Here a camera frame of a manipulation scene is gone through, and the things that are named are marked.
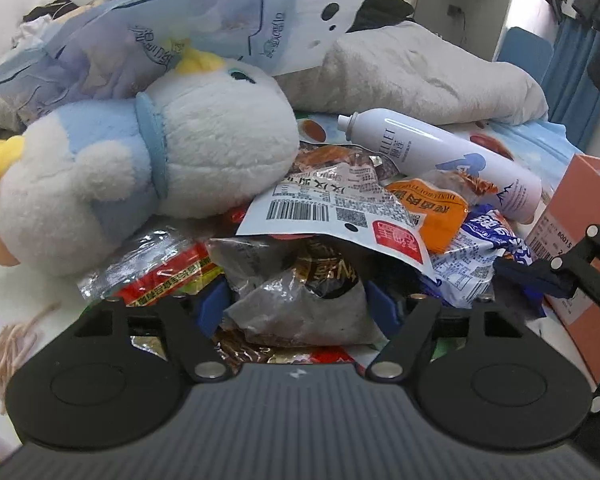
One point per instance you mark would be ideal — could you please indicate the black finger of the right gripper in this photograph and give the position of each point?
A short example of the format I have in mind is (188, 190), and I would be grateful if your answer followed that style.
(538, 276)
(578, 262)

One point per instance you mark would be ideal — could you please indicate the dark transparent snack packet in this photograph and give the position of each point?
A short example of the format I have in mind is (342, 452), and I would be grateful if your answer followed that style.
(293, 293)

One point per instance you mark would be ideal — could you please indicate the black cloth on pillow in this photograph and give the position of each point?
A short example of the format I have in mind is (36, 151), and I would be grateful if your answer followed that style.
(374, 14)

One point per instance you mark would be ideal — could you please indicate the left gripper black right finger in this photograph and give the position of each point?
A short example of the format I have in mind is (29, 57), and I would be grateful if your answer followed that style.
(410, 350)

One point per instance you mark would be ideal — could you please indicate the light blue plastic bag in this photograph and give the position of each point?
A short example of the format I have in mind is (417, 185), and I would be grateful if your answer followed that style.
(116, 49)

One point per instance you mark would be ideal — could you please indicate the folded clothes stack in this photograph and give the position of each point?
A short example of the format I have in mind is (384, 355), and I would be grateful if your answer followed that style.
(41, 17)

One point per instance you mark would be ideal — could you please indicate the blue curtain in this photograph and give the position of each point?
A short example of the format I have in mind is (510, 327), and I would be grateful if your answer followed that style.
(573, 100)

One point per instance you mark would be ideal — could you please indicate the blue covered chair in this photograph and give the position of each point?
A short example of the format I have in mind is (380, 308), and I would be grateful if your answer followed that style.
(527, 51)

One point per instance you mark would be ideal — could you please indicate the orange snack packet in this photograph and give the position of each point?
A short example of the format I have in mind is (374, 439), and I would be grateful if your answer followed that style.
(438, 214)

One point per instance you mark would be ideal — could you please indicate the blue and white snack packet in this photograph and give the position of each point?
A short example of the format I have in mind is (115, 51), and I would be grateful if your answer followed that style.
(465, 271)

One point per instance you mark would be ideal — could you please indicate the red and clear snack packet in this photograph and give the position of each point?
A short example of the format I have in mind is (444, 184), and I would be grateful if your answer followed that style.
(158, 261)

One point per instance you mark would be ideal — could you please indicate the white and blue plush toy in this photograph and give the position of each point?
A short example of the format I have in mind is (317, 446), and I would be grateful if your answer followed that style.
(202, 139)

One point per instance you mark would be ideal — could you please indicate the orange cardboard box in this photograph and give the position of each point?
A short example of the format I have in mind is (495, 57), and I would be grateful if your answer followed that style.
(567, 234)

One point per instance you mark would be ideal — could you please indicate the white spray bottle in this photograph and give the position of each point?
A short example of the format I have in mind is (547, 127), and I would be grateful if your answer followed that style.
(416, 147)

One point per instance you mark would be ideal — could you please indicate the grey white wardrobe cabinet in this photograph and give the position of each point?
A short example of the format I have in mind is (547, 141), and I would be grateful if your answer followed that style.
(479, 26)

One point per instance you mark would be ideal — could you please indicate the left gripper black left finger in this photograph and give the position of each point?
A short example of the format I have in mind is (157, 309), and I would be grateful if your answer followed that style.
(183, 323)

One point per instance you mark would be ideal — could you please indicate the white barcode snack packet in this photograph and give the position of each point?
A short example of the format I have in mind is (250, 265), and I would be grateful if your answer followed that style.
(343, 201)

